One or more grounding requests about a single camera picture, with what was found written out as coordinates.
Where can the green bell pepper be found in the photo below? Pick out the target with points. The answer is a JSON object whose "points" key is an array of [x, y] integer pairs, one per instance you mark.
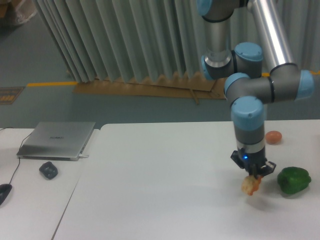
{"points": [[292, 180]]}

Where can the white usb plug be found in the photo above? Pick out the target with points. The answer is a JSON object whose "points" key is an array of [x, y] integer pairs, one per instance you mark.
{"points": [[81, 156]]}

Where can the grey-green pleated curtain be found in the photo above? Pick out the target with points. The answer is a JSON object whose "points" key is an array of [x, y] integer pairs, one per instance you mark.
{"points": [[135, 39]]}

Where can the silver closed laptop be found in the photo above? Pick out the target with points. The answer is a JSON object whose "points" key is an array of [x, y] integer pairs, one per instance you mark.
{"points": [[57, 140]]}

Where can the brown egg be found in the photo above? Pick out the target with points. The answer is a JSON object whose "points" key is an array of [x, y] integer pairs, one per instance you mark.
{"points": [[273, 137]]}

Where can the golden bread piece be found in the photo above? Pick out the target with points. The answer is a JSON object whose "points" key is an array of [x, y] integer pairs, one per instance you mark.
{"points": [[251, 184]]}

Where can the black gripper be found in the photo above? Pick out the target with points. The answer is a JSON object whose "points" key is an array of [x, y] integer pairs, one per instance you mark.
{"points": [[254, 163]]}

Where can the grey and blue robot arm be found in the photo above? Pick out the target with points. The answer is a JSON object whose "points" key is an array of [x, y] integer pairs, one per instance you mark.
{"points": [[256, 74]]}

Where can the black computer mouse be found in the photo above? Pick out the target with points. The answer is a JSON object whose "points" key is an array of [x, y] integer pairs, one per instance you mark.
{"points": [[5, 190]]}

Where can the clear plastic bag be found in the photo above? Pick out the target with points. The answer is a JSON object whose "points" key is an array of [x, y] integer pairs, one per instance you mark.
{"points": [[23, 11]]}

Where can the brown cardboard sheet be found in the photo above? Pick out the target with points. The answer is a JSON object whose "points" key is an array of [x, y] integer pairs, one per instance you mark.
{"points": [[196, 87]]}

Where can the small black controller device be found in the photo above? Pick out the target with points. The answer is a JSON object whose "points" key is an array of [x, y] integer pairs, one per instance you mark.
{"points": [[48, 170]]}

